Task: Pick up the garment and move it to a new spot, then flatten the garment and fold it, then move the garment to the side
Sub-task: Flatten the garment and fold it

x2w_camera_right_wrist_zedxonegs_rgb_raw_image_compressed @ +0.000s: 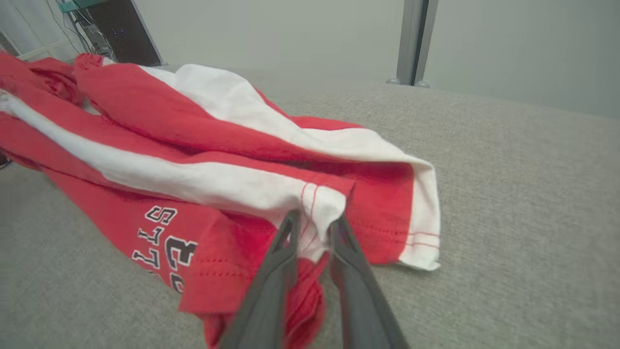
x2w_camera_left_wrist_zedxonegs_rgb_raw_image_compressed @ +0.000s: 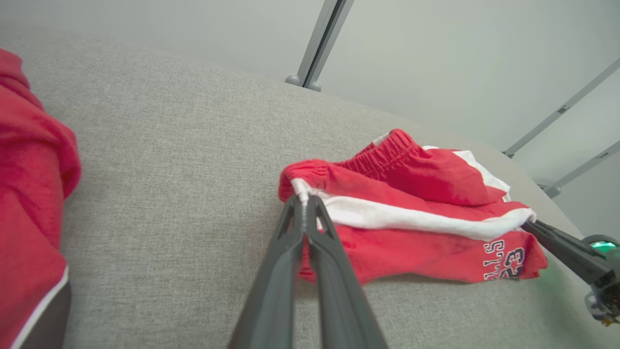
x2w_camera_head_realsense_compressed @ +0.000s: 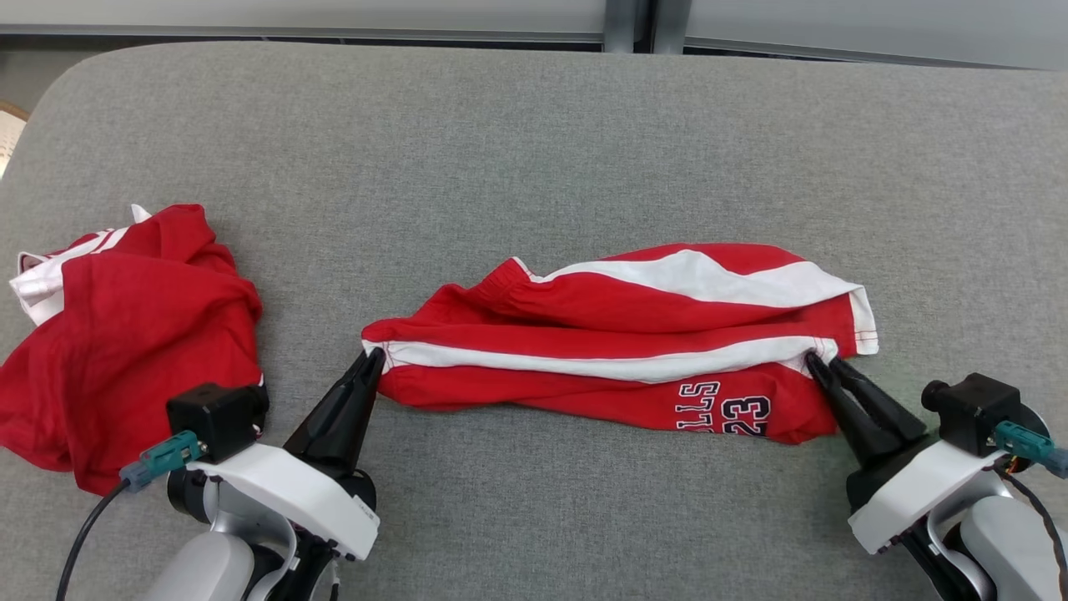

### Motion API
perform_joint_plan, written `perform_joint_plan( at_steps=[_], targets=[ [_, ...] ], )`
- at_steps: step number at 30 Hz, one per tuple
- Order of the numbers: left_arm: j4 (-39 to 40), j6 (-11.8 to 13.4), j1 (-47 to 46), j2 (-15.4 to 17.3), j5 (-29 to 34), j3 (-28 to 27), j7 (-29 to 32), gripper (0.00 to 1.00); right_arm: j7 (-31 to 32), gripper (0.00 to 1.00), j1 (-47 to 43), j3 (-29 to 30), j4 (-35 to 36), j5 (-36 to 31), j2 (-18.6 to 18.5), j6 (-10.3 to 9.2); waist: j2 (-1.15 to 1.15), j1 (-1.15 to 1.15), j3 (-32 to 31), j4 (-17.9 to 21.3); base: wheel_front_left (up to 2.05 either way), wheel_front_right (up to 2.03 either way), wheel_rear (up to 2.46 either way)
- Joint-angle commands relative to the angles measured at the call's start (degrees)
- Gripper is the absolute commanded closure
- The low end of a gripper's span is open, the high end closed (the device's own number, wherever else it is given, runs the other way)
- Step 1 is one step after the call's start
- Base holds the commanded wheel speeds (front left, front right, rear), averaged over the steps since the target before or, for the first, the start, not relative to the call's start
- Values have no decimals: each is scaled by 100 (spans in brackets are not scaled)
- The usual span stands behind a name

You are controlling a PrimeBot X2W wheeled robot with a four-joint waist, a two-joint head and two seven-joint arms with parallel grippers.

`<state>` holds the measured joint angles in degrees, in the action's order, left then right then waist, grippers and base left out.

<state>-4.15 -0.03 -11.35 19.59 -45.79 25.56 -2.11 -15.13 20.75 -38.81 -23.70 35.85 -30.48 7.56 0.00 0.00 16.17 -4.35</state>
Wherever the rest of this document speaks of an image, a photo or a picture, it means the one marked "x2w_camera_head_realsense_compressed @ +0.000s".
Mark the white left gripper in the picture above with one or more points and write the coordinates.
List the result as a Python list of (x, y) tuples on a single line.
[(300, 497)]

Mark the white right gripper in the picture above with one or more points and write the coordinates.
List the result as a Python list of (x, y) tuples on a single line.
[(918, 492)]

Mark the red Bulls basketball jersey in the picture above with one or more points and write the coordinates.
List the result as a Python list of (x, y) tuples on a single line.
[(142, 351)]

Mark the red shorts with white stripes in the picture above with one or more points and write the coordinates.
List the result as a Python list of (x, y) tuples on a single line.
[(617, 334)]

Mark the white perforated basket brown rim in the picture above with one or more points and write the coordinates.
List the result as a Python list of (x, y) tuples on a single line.
[(10, 138)]

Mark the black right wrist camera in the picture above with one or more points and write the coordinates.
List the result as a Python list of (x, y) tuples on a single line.
[(984, 413)]

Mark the teal right camera connector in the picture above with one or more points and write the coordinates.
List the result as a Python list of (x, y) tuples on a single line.
[(1030, 446)]

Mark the teal camera connector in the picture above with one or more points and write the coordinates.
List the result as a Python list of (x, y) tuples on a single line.
[(167, 457), (1030, 446)]

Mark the teal left camera connector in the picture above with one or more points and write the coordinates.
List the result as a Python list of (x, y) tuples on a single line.
[(167, 457)]

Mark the grey wall base rail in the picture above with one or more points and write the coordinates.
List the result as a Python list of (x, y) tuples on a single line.
[(250, 32)]

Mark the grey partition post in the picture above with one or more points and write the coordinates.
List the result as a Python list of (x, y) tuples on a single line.
[(672, 25), (624, 25)]

